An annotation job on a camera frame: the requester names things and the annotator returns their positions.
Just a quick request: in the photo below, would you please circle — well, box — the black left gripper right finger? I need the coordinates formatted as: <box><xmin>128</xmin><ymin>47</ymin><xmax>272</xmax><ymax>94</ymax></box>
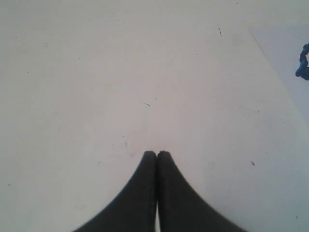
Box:
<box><xmin>156</xmin><ymin>151</ymin><xmax>244</xmax><ymax>232</ymax></box>

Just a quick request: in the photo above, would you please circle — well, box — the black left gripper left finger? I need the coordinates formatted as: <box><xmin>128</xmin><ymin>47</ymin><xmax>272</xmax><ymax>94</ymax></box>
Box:
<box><xmin>76</xmin><ymin>151</ymin><xmax>156</xmax><ymax>232</ymax></box>

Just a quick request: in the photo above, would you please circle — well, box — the white sheet of paper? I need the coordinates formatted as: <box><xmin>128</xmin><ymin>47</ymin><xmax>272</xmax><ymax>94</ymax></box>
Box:
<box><xmin>250</xmin><ymin>24</ymin><xmax>309</xmax><ymax>123</ymax></box>

